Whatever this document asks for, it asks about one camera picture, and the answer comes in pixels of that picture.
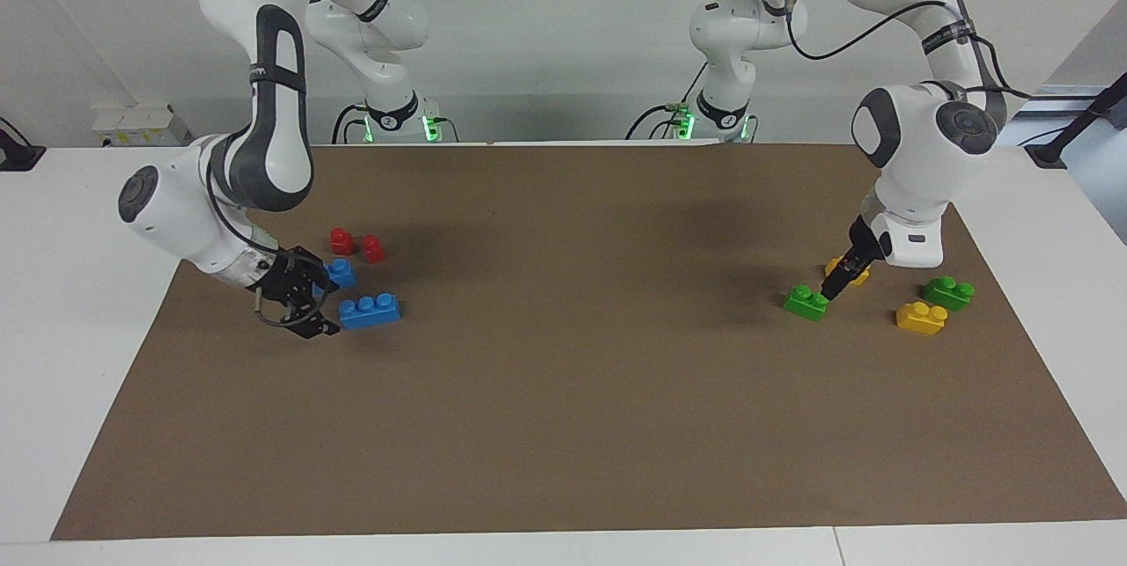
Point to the yellow two-stud block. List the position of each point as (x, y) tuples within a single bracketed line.
[(858, 274), (921, 319)]

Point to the black clamp foot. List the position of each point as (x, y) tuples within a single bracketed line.
[(19, 157)]

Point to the white box with labels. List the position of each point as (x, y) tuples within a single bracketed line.
[(141, 126)]

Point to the red single-stud block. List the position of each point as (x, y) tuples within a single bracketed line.
[(342, 242), (373, 250)]

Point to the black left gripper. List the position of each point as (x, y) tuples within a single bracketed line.
[(867, 245)]

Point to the brown table mat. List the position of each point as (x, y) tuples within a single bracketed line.
[(563, 416)]

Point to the black stand pole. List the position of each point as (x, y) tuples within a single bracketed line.
[(1070, 130)]

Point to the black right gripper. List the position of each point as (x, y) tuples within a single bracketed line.
[(286, 284)]

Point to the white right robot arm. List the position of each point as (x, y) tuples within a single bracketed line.
[(176, 214)]

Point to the green two-stud block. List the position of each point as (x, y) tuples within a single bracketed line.
[(806, 303), (947, 294)]

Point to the blue three-stud block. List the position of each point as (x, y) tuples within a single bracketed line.
[(343, 273), (370, 312)]

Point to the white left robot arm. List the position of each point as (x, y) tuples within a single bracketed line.
[(916, 170)]

